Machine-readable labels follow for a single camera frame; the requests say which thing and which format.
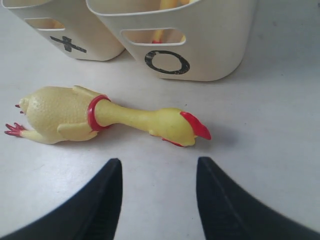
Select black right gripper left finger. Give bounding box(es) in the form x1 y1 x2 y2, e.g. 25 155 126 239
3 158 123 240

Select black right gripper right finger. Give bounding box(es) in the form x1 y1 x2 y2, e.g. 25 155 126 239
196 156 320 240

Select cream bin marked O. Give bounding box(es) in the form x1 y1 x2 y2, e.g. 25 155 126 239
86 0 257 82

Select headless rubber chicken body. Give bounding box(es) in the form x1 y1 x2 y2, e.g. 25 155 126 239
25 18 65 31

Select whole yellow rubber chicken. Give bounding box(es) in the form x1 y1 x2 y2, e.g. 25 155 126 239
151 0 194 44

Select cream bin marked X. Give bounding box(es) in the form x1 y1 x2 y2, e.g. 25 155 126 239
0 0 125 61

